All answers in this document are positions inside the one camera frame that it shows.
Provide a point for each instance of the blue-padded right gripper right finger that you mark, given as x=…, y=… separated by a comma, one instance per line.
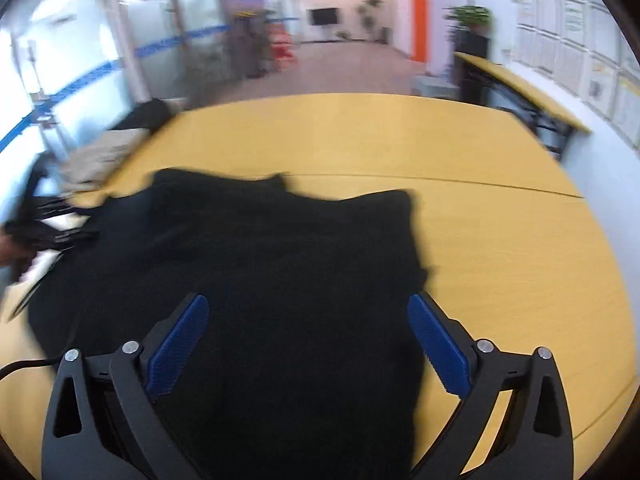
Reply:
x=534, y=440

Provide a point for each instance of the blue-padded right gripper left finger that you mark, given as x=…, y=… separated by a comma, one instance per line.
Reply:
x=101, y=421

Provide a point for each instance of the black fleece zip jacket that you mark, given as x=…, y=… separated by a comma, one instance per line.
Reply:
x=307, y=367

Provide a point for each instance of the person's left hand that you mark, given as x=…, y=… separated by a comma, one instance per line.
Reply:
x=12, y=252

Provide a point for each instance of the folded beige and black garment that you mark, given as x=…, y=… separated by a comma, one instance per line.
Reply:
x=89, y=167

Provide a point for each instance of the red crate stack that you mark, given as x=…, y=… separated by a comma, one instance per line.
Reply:
x=281, y=46

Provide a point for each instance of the yellow side table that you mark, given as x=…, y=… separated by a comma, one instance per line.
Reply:
x=552, y=123

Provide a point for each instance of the black plant stand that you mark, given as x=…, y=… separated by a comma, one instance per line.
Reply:
x=470, y=85

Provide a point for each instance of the grey plastic stool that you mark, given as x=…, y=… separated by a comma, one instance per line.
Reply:
x=433, y=88

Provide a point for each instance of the tall potted palm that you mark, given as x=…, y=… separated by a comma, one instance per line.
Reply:
x=368, y=11

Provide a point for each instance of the potted green plant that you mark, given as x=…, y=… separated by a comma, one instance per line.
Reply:
x=469, y=15

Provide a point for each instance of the black wall television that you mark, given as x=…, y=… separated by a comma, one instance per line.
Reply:
x=324, y=17

